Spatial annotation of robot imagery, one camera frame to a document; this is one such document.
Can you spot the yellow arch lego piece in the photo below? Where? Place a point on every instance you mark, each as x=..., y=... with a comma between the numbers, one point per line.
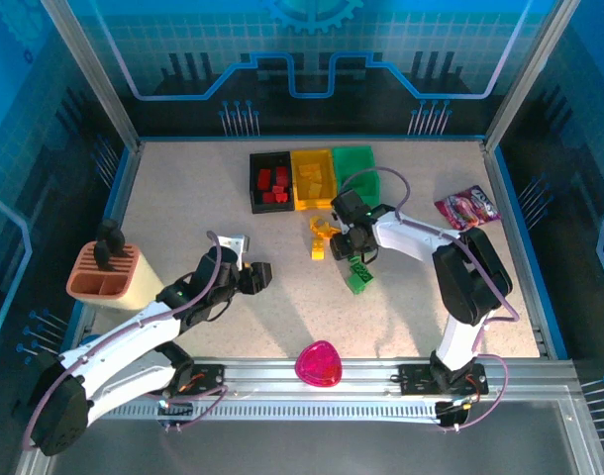
x=324, y=227

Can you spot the small red lego brick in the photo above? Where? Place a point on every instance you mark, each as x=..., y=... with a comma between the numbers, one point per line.
x=278, y=189

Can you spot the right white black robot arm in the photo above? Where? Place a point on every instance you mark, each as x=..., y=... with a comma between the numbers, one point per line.
x=411, y=237

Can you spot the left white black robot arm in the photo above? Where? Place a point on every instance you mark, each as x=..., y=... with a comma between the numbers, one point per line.
x=124, y=336

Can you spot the yellow plastic bin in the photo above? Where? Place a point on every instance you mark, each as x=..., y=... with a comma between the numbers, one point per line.
x=314, y=204

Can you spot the green plastic bin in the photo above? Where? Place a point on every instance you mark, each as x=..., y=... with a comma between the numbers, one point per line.
x=354, y=158

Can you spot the black plastic bin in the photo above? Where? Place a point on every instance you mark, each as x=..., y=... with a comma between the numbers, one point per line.
x=270, y=209

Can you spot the pink translucent heart container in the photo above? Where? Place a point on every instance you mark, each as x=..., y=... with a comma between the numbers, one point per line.
x=319, y=368

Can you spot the blue circuit print backdrop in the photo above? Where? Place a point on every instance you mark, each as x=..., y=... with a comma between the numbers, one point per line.
x=302, y=114

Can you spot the terracotta and cream knife block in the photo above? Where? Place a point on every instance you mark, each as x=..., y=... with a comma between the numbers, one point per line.
x=91, y=284

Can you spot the purple candy bag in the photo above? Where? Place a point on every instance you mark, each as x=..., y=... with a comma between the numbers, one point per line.
x=468, y=208

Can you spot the grey metal front plate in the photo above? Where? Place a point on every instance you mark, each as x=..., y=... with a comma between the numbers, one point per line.
x=307, y=450

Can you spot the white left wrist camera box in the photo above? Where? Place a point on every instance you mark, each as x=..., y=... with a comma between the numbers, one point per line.
x=232, y=246

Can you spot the aluminium front rail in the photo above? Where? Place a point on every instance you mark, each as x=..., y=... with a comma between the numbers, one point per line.
x=262, y=371

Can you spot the aluminium side rail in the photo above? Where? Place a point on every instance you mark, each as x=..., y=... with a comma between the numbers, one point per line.
x=129, y=173
x=497, y=178

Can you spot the aluminium frame post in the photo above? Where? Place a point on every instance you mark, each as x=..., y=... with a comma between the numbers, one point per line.
x=529, y=74
x=95, y=74

